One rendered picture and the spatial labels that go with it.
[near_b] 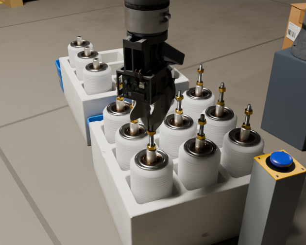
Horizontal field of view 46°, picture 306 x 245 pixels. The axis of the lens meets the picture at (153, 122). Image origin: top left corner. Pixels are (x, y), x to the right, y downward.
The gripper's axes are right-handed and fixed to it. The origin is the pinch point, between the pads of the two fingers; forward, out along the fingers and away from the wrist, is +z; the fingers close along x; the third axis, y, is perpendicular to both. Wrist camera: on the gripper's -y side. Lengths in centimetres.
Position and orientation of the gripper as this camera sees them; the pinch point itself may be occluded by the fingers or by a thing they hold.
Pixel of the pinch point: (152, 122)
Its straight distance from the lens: 74.6
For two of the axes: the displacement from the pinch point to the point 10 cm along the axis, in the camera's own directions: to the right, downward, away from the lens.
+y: -4.8, 4.7, -7.4
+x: 8.8, 2.5, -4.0
